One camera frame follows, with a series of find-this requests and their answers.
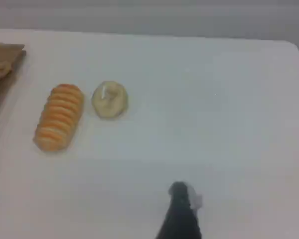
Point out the long ridged orange bread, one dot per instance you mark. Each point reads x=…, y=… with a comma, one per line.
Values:
x=58, y=117

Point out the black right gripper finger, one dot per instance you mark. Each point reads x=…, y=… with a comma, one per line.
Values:
x=180, y=214

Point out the pale egg yolk pastry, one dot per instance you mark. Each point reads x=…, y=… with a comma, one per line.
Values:
x=109, y=102

